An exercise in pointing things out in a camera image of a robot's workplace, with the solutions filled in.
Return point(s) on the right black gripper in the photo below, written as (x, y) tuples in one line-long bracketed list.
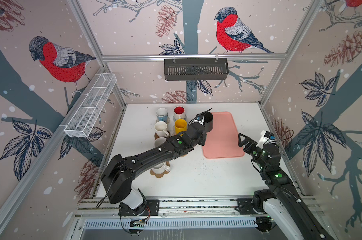
[(252, 145)]

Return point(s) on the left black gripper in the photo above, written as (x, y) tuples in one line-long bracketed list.
[(203, 137)]

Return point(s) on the yellow mug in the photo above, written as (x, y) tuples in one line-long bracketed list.
[(180, 126)]

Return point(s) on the pink rectangular tray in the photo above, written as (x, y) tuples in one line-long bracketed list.
[(222, 140)]

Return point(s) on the black mug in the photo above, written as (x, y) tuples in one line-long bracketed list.
[(208, 122)]

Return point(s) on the white mug red inside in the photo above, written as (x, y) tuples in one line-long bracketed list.
[(179, 113)]

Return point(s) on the small white cup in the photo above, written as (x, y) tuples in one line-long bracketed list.
[(159, 141)]

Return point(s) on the light blue mug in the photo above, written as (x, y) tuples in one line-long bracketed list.
[(162, 115)]

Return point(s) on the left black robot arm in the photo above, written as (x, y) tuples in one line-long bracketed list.
[(120, 172)]

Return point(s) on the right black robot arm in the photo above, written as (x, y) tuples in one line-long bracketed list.
[(280, 200)]

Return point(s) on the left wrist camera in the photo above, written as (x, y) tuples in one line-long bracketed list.
[(200, 119)]

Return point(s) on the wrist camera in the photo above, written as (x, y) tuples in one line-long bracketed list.
[(200, 119), (266, 136)]

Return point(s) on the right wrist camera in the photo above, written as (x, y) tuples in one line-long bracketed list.
[(266, 136)]

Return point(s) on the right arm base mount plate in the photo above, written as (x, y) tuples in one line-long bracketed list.
[(245, 207)]

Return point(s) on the black hanging wire basket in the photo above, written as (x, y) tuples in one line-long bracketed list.
[(195, 69)]

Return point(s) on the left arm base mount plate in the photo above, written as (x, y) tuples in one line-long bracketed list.
[(147, 208)]

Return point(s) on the white mesh wire shelf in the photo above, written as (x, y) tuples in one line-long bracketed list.
[(88, 112)]

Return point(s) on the aluminium front rail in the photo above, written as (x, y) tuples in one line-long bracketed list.
[(174, 206)]

